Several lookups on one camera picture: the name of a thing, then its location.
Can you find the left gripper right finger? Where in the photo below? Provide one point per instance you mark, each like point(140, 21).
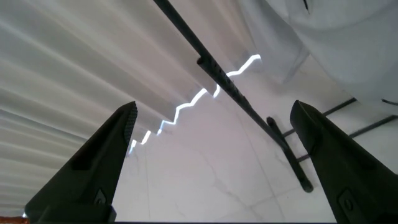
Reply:
point(348, 168)

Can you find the pale grey shorts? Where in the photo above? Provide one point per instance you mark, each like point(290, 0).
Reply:
point(342, 46)

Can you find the white curtain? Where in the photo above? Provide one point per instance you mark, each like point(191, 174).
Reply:
point(77, 62)

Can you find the black clothes rack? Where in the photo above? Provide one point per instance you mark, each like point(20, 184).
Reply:
point(217, 70)

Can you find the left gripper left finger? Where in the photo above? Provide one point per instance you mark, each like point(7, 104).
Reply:
point(90, 174)

